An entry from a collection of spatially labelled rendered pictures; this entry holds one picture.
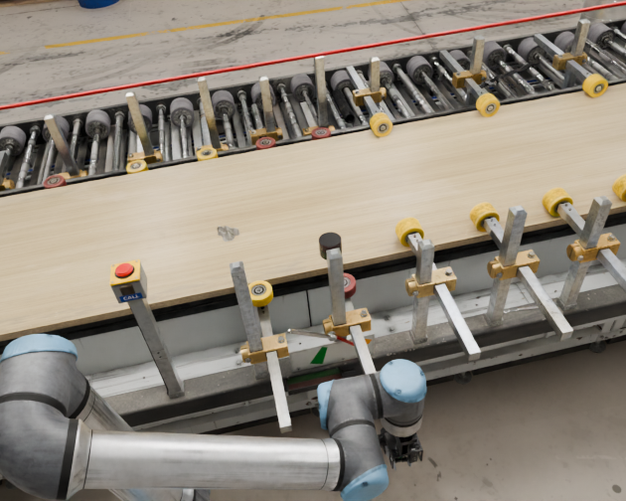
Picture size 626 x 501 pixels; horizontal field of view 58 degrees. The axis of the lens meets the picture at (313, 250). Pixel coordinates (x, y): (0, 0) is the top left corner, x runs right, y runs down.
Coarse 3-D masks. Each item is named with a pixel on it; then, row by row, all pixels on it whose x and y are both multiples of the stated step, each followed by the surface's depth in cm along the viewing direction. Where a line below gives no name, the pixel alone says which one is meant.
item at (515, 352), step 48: (528, 240) 188; (624, 240) 199; (288, 288) 180; (384, 288) 190; (480, 288) 201; (96, 336) 176; (192, 336) 186; (240, 336) 191; (576, 336) 238; (624, 336) 250; (432, 384) 243; (192, 432) 224; (0, 480) 225
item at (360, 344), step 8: (352, 304) 169; (352, 328) 162; (360, 328) 162; (352, 336) 161; (360, 336) 160; (360, 344) 158; (360, 352) 156; (368, 352) 156; (360, 360) 155; (368, 360) 154; (368, 368) 152
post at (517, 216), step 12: (516, 216) 148; (516, 228) 151; (504, 240) 157; (516, 240) 154; (504, 252) 158; (516, 252) 158; (504, 264) 160; (492, 288) 171; (504, 288) 167; (492, 300) 173; (504, 300) 171; (492, 312) 175
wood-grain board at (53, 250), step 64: (448, 128) 226; (512, 128) 223; (576, 128) 219; (64, 192) 215; (128, 192) 212; (192, 192) 208; (256, 192) 206; (320, 192) 203; (384, 192) 200; (448, 192) 197; (512, 192) 195; (576, 192) 192; (0, 256) 191; (64, 256) 188; (128, 256) 186; (192, 256) 183; (256, 256) 181; (320, 256) 179; (384, 256) 177; (0, 320) 170; (64, 320) 168
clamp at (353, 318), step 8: (352, 312) 165; (360, 312) 165; (368, 312) 165; (328, 320) 164; (352, 320) 163; (360, 320) 163; (368, 320) 163; (328, 328) 163; (336, 328) 162; (344, 328) 163; (368, 328) 165
